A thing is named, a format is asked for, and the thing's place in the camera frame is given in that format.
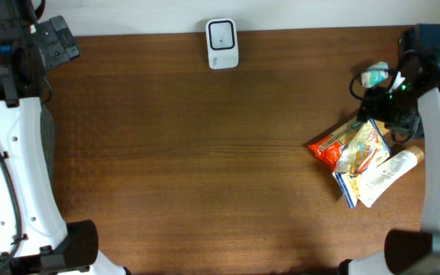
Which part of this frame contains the green tissue pack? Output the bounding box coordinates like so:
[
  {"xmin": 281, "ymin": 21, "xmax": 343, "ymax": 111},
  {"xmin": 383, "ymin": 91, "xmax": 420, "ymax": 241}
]
[{"xmin": 361, "ymin": 61, "xmax": 389, "ymax": 88}]

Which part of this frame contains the cream foil pouch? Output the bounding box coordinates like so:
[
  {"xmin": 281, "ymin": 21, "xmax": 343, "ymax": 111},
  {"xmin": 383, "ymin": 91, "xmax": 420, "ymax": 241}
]
[{"xmin": 332, "ymin": 119, "xmax": 393, "ymax": 209}]

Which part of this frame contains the white shampoo tube gold cap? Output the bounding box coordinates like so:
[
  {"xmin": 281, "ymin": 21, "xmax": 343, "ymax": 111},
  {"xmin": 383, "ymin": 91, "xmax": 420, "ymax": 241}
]
[{"xmin": 356, "ymin": 146, "xmax": 425, "ymax": 208}]

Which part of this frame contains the orange spaghetti packet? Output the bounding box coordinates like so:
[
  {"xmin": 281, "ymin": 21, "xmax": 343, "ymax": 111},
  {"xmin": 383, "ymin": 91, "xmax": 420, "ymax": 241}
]
[{"xmin": 309, "ymin": 118, "xmax": 366, "ymax": 171}]

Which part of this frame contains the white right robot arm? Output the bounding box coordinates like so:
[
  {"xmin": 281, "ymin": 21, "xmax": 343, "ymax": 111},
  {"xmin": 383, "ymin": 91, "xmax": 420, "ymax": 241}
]
[{"xmin": 336, "ymin": 24, "xmax": 440, "ymax": 274}]

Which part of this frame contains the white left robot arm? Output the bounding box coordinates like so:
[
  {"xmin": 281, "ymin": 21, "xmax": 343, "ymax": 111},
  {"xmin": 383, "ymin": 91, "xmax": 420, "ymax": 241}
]
[{"xmin": 0, "ymin": 0, "xmax": 127, "ymax": 274}]

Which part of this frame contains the white barcode scanner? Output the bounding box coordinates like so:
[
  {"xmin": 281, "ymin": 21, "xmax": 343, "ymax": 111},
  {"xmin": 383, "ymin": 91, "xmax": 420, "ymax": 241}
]
[{"xmin": 205, "ymin": 18, "xmax": 239, "ymax": 70}]

